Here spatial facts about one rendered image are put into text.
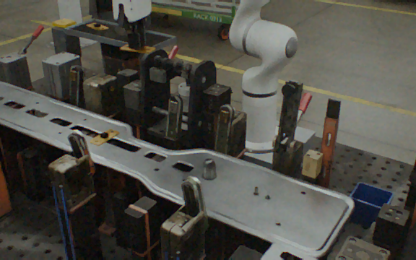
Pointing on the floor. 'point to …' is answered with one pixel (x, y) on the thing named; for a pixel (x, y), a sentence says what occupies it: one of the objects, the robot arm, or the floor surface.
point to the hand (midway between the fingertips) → (136, 39)
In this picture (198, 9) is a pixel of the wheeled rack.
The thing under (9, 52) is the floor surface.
